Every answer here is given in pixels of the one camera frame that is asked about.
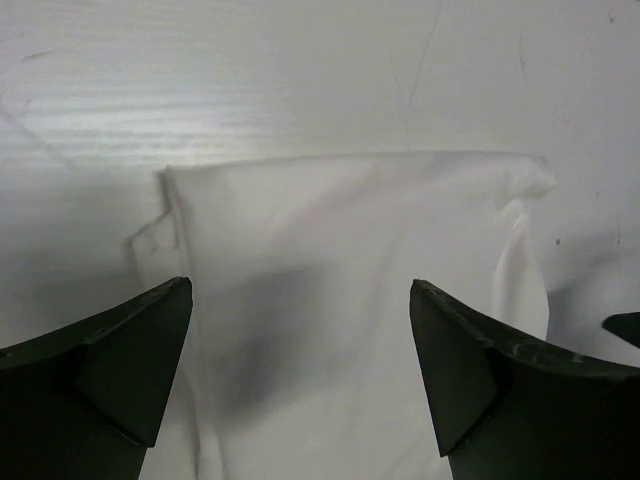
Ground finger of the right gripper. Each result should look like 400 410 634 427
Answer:
602 312 640 348

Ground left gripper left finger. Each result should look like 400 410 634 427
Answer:
1 277 193 479

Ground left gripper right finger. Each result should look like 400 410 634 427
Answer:
410 280 639 479

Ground white Coca-Cola t-shirt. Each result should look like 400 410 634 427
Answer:
131 152 556 479

